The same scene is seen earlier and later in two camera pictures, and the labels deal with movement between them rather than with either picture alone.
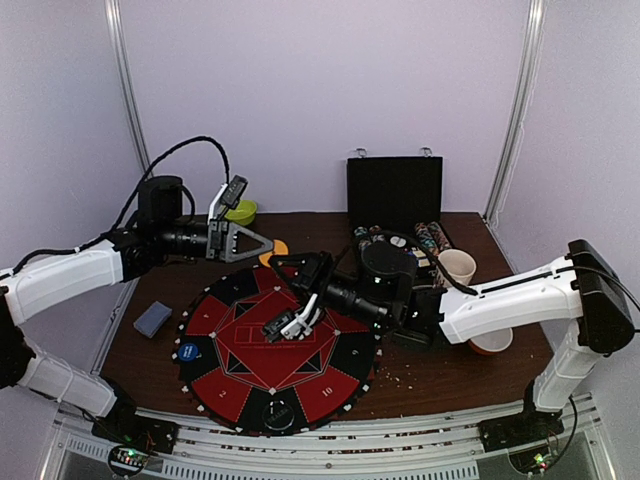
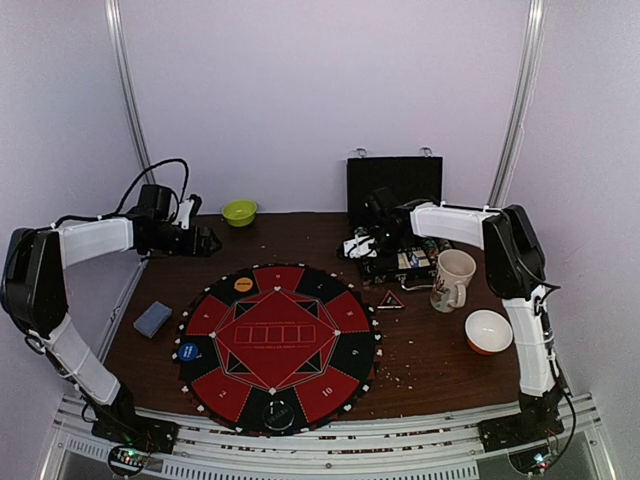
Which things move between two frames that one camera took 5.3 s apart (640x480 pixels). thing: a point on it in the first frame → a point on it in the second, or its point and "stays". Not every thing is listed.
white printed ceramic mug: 460,265 stays
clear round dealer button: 278,415 stays
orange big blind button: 279,248 → 243,284
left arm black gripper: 223,239 → 191,248
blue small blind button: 187,352 stays
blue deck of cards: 152,319 stays
